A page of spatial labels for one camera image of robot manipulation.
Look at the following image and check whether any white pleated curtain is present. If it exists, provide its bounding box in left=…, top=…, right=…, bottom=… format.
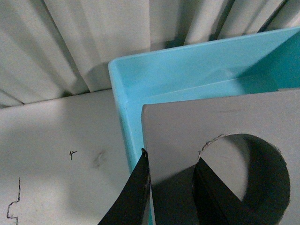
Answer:
left=0, top=0, right=300, bottom=108

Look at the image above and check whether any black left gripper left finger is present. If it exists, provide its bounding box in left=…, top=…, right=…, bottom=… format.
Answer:
left=99, top=149, right=150, bottom=225

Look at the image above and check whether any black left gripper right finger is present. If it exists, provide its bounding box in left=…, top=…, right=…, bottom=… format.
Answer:
left=193, top=158, right=264, bottom=225

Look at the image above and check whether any gray cube with round hole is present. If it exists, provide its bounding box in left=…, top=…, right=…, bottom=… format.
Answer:
left=142, top=89, right=300, bottom=225

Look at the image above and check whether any light blue plastic box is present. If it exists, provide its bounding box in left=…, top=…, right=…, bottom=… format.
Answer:
left=109, top=27, right=300, bottom=169

